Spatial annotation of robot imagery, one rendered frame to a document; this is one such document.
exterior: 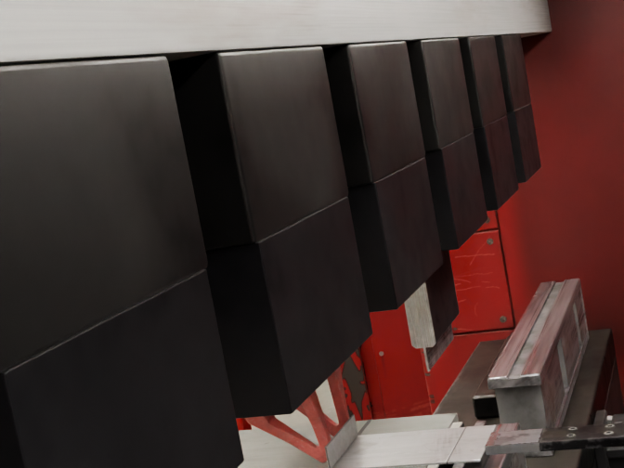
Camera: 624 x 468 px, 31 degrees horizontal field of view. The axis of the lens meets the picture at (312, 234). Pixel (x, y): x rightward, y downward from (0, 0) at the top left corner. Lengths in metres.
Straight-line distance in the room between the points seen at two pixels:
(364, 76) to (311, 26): 0.09
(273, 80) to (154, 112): 0.13
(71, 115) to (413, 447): 0.67
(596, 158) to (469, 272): 0.27
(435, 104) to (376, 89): 0.17
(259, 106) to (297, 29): 0.08
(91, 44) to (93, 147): 0.04
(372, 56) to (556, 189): 1.08
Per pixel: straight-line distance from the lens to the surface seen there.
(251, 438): 1.11
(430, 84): 0.88
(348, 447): 1.02
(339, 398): 1.03
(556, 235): 1.79
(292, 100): 0.57
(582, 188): 1.78
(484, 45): 1.15
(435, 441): 1.00
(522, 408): 1.30
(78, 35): 0.39
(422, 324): 0.91
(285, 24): 0.58
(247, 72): 0.52
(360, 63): 0.70
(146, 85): 0.42
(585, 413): 1.43
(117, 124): 0.40
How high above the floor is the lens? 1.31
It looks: 7 degrees down
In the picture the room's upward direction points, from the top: 11 degrees counter-clockwise
